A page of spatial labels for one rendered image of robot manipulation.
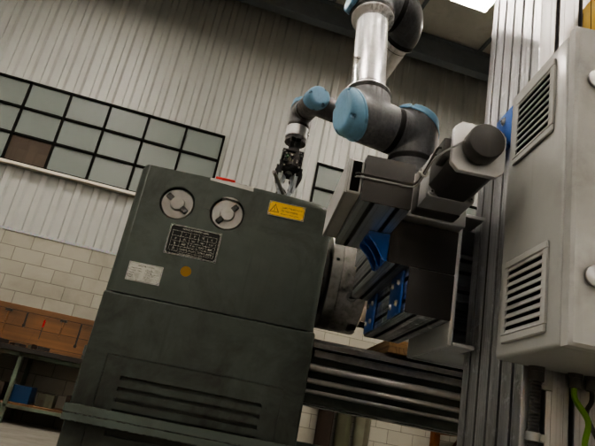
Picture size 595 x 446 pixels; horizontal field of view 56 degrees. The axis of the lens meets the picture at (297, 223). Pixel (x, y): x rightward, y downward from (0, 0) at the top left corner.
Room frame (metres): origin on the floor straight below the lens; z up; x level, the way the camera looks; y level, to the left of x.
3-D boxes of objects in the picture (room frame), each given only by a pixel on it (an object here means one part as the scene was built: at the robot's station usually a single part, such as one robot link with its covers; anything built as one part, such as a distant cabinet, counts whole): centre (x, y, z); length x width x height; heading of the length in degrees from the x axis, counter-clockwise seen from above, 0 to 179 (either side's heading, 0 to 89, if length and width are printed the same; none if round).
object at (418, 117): (1.23, -0.24, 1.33); 0.13 x 0.12 x 0.14; 109
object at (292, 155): (1.70, 0.06, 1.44); 0.09 x 0.08 x 0.12; 3
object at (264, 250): (1.82, 0.20, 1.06); 0.59 x 0.48 x 0.39; 93
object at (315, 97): (1.62, 0.01, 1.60); 0.11 x 0.11 x 0.08; 19
